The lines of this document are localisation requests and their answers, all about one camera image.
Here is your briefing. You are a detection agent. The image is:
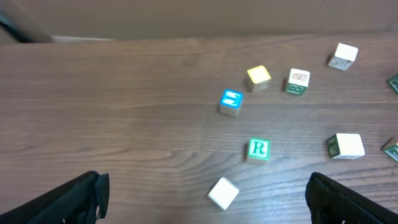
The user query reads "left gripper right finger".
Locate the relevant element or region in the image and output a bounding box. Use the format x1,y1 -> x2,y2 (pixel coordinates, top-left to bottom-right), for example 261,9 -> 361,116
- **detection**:
305,172 -> 397,224

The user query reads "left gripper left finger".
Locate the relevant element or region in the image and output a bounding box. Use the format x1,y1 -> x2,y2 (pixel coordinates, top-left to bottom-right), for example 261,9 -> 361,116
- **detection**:
1,170 -> 110,224

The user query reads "plain white block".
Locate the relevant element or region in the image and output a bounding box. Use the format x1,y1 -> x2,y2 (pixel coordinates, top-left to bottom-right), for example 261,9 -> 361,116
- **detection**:
326,133 -> 365,159

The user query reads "white block green triangle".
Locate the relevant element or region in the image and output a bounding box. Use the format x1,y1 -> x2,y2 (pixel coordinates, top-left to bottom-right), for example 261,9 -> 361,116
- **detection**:
381,137 -> 398,162

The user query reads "green R block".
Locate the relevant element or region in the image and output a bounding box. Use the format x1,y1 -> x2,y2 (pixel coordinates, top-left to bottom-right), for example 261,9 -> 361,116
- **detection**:
246,138 -> 271,165

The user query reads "block with green B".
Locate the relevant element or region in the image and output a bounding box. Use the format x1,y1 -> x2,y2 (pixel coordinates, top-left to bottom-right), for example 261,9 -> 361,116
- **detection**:
284,68 -> 310,96

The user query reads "white block green pattern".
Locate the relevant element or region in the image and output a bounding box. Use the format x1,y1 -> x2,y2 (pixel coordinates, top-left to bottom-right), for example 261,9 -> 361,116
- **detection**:
387,74 -> 398,94

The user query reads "blue top block left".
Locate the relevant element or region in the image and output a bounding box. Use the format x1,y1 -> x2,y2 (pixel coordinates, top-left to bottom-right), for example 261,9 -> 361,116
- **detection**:
219,89 -> 244,116

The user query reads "yellow top block left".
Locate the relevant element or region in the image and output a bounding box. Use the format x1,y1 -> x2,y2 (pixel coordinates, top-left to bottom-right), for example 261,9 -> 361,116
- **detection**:
245,65 -> 271,93

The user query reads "cardboard wall panel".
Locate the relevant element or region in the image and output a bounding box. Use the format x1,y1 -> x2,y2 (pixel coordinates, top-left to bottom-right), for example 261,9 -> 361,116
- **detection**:
1,0 -> 397,41

